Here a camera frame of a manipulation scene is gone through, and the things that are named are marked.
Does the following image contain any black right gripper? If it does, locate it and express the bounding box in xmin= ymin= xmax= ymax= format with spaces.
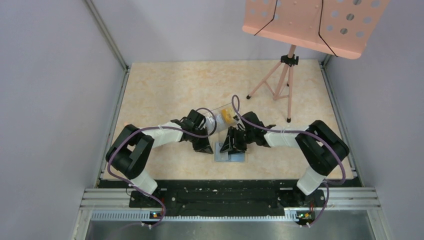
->
xmin=220 ymin=126 xmax=255 ymax=155

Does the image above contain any gold credit card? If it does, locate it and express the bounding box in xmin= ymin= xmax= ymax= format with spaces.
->
xmin=221 ymin=108 xmax=235 ymax=125

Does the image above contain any clear acrylic card box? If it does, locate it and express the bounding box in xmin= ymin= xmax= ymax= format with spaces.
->
xmin=203 ymin=103 xmax=239 ymax=135

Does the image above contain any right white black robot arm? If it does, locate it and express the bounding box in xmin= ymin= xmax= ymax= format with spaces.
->
xmin=219 ymin=111 xmax=350 ymax=206

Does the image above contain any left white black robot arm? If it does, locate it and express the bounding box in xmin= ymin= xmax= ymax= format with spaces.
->
xmin=105 ymin=109 xmax=218 ymax=207

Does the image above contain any pink music stand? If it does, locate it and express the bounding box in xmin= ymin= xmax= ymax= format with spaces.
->
xmin=242 ymin=0 xmax=391 ymax=101

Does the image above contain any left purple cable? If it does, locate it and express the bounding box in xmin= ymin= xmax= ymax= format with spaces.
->
xmin=106 ymin=107 xmax=218 ymax=229

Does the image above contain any purple cable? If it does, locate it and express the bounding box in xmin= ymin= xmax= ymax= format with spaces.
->
xmin=106 ymin=107 xmax=218 ymax=229
xmin=231 ymin=95 xmax=347 ymax=229

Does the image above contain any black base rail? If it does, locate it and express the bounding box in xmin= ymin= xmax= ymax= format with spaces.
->
xmin=98 ymin=178 xmax=362 ymax=219

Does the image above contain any grey slotted cable duct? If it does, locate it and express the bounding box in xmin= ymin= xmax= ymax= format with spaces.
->
xmin=90 ymin=210 xmax=299 ymax=222

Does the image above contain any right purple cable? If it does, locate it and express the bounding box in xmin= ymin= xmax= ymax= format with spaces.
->
xmin=231 ymin=95 xmax=347 ymax=229

